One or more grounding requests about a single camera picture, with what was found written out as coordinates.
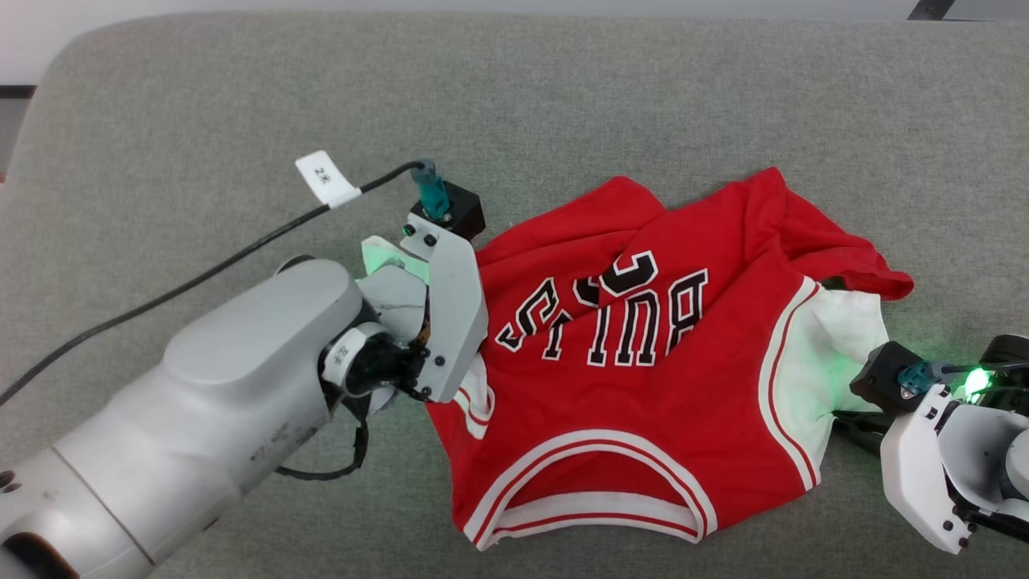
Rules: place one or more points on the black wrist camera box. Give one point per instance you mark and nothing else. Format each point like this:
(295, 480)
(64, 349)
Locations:
(465, 213)
(880, 374)

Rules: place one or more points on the teal left camera connector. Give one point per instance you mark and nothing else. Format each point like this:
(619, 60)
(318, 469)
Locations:
(432, 193)

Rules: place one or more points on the black baseboard strip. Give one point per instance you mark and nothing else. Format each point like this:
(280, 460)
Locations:
(16, 92)

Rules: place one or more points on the teal right camera connector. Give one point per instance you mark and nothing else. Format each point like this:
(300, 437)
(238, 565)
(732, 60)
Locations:
(916, 379)

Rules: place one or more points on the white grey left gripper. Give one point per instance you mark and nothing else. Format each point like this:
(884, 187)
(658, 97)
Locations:
(454, 322)

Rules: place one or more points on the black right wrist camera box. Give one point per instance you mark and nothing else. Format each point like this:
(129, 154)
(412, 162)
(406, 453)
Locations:
(880, 374)

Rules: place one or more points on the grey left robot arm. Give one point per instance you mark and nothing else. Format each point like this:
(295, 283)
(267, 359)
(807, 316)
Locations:
(201, 402)

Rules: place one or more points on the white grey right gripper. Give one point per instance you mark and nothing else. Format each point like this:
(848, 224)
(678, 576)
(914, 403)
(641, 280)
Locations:
(916, 466)

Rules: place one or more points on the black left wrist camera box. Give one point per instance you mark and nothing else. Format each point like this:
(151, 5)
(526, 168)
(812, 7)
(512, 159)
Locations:
(465, 213)

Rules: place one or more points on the red and white basketball jersey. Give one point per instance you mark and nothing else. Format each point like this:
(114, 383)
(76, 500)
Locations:
(643, 402)

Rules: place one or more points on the teal camera connector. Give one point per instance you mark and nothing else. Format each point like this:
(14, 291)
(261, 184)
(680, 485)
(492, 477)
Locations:
(916, 379)
(432, 193)

